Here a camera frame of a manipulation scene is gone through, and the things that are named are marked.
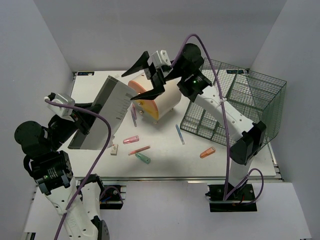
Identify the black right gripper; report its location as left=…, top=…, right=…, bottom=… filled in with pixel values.
left=121, top=50, right=188, bottom=100

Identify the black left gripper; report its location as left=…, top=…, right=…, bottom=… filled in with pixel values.
left=46, top=100, right=101, bottom=149

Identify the white silver-spined booklet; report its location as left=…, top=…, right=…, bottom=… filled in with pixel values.
left=68, top=75, right=136, bottom=150

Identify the purple pen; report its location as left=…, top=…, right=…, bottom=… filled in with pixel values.
left=132, top=115, right=137, bottom=128

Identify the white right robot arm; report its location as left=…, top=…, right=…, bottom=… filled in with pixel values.
left=122, top=43, right=267, bottom=200

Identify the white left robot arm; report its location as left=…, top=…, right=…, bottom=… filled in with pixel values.
left=14, top=103, right=110, bottom=240

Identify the cream round drawer box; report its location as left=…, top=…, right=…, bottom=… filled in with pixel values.
left=127, top=73, right=182, bottom=124

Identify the pink pen by box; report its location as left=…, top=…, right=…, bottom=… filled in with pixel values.
left=130, top=107, right=137, bottom=120

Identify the white eraser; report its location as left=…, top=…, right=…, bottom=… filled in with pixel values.
left=110, top=144, right=119, bottom=156

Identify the black table corner label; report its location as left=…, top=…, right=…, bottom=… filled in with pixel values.
left=77, top=71, right=95, bottom=76

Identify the pink highlighter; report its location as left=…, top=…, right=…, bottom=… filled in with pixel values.
left=123, top=135, right=140, bottom=145

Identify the blue pen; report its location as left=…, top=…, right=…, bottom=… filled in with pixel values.
left=175, top=124, right=185, bottom=145

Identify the red pen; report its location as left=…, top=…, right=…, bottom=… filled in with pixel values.
left=128, top=145, right=151, bottom=156

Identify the green highlighter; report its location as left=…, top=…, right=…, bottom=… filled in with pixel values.
left=135, top=152, right=151, bottom=164

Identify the orange highlighter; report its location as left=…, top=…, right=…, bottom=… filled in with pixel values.
left=199, top=147, right=216, bottom=159

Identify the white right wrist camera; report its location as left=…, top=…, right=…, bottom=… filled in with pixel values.
left=150, top=50, right=172, bottom=72

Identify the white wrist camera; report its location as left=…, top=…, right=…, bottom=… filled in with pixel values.
left=150, top=50, right=172, bottom=72
left=44, top=92, right=75, bottom=119

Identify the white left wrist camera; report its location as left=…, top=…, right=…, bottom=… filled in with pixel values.
left=44, top=92, right=75, bottom=119

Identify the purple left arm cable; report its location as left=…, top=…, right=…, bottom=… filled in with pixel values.
left=44, top=98, right=123, bottom=240

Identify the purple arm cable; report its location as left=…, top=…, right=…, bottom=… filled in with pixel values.
left=171, top=34, right=265, bottom=201
left=44, top=98, right=123, bottom=240

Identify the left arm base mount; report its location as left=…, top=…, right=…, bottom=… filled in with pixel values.
left=99, top=184, right=127, bottom=210

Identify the green wire mesh organizer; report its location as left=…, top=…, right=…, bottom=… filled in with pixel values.
left=180, top=58, right=287, bottom=145

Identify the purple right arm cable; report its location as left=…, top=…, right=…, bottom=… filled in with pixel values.
left=171, top=34, right=265, bottom=201

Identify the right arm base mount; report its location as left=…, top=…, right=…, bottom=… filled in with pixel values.
left=205, top=184, right=258, bottom=213

